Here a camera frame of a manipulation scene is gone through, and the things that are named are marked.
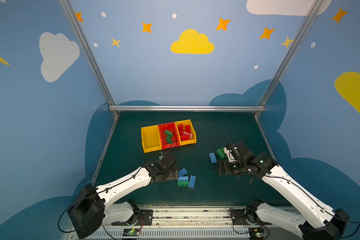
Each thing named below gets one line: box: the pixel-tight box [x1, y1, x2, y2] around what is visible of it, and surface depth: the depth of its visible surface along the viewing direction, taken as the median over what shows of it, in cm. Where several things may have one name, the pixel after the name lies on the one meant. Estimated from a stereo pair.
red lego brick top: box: [178, 123, 186, 135], surface depth 110 cm
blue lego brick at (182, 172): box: [178, 167, 188, 177], surface depth 91 cm
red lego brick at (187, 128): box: [184, 125, 191, 133], surface depth 111 cm
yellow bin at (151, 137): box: [141, 124, 163, 154], surface depth 103 cm
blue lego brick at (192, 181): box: [188, 175, 197, 189], surface depth 88 cm
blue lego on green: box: [177, 176, 189, 181], surface depth 88 cm
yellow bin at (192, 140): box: [174, 119, 197, 146], surface depth 104 cm
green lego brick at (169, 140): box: [166, 136, 173, 144], surface depth 104 cm
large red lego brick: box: [180, 131, 193, 142], surface depth 105 cm
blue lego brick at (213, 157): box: [209, 152, 217, 164], surface depth 98 cm
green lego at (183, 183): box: [177, 180, 189, 187], surface depth 86 cm
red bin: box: [158, 122, 180, 150], surface depth 104 cm
